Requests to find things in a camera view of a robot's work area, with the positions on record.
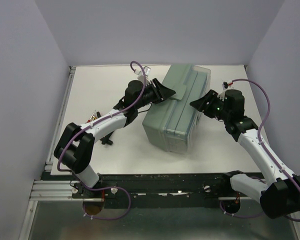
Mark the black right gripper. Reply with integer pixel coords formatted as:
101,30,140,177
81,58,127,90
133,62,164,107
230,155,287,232
189,89,230,122

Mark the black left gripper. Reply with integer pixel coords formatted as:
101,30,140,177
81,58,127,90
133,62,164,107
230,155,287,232
135,78,177,110

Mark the green plastic tool box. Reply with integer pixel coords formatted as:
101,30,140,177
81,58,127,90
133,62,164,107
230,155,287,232
142,64,211,154

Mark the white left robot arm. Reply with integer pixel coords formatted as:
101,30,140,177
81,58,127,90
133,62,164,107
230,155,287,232
53,78,176,198

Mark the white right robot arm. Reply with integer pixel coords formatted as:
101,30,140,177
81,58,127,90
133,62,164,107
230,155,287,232
190,89,300,219

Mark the small steel claw hammer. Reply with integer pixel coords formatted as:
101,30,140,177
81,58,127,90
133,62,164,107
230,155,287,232
100,131,114,146

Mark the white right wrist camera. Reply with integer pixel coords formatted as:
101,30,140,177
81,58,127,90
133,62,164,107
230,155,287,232
222,80,233,91

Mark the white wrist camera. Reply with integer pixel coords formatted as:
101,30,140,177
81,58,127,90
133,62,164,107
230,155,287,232
222,80,233,91
134,66,151,82

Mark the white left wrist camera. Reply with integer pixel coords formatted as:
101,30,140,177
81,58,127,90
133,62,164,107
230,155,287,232
134,66,151,82

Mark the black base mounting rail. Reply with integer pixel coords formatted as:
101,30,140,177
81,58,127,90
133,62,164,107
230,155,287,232
72,173,237,209

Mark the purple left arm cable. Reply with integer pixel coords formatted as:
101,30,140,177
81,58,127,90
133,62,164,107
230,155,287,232
56,60,152,173

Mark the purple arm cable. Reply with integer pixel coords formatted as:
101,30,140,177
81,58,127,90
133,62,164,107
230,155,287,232
56,60,152,173
219,78,300,222

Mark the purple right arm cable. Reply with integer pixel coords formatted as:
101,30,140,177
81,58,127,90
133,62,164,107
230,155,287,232
219,78,300,222

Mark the aluminium frame rail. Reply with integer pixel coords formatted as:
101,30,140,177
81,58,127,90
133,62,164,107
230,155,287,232
29,180,73,201

